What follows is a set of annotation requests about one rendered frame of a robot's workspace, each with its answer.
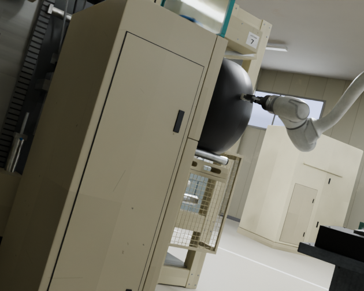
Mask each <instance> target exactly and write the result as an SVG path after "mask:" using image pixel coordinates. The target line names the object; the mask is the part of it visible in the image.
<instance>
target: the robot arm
mask: <svg viewBox="0 0 364 291"><path fill-rule="evenodd" d="M363 91H364V71H363V72H362V73H361V74H359V75H358V76H357V77H356V78H355V79H354V81H353V82H352V83H351V84H350V86H349V87H348V88H347V90H346V91H345V93H344V94H343V95H342V97H341V98H340V99H339V101H338V102H337V103H336V105H335V106H334V108H333V109H332V110H331V112H330V113H329V114H328V115H326V116H325V117H323V118H320V119H314V118H311V117H310V118H308V116H309V114H310V108H309V106H308V104H307V103H306V102H304V101H303V100H301V99H298V98H295V97H292V96H279V95H266V96H264V97H262V96H261V97H260V96H257V97H256V96H255V95H252V94H243V93H242V94H241V97H240V99H242V100H246V101H249V102H250V103H252V102H254V103H257V104H259V105H261V106H262V108H263V109H264V110H266V111H268V113H270V114H274V115H277V116H278V117H279V119H281V121H282V122H283V124H284V125H285V128H286V130H287V134H288V136H289V138H290V140H291V141H292V143H293V145H294V146H295V147H296V148H297V149H298V150H299V151H301V152H310V151H312V150H313V149H314V148H315V147H316V144H317V140H318V139H319V138H320V136H321V134H322V133H323V132H324V131H326V130H328V129H329V128H331V127H332V126H334V125H335V124H336V123H337V122H338V121H339V120H340V119H341V118H342V116H343V115H345V113H346V112H347V110H348V109H349V108H350V107H351V106H352V104H353V103H354V102H355V101H356V100H357V98H358V97H359V96H360V94H361V93H362V92H363ZM354 233H355V234H358V235H361V236H364V228H363V229H362V230H354Z"/></svg>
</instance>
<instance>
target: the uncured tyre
mask: <svg viewBox="0 0 364 291"><path fill-rule="evenodd" d="M242 93H243V94H252V95H253V94H254V93H253V87H252V82H251V79H250V77H249V76H248V75H247V74H246V73H245V71H244V69H243V68H242V67H241V66H240V65H239V64H237V63H235V62H233V61H231V60H229V59H227V58H223V60H222V64H221V67H220V71H219V74H218V77H217V81H216V85H215V87H214V91H213V95H212V97H211V101H210V105H209V109H208V111H207V115H206V119H205V123H204V125H203V129H202V133H201V135H200V139H199V141H197V142H198V145H197V147H198V148H201V149H203V150H206V151H210V152H213V153H215V154H218V155H220V154H222V153H224V152H225V151H227V150H229V149H230V148H231V147H232V146H233V145H234V144H235V143H236V142H237V141H238V140H239V139H240V137H241V136H242V134H243V133H244V131H245V130H246V127H247V125H248V123H249V121H250V118H251V114H252V108H253V102H252V103H250V102H249V101H245V102H242V101H241V99H240V97H241V94H242Z"/></svg>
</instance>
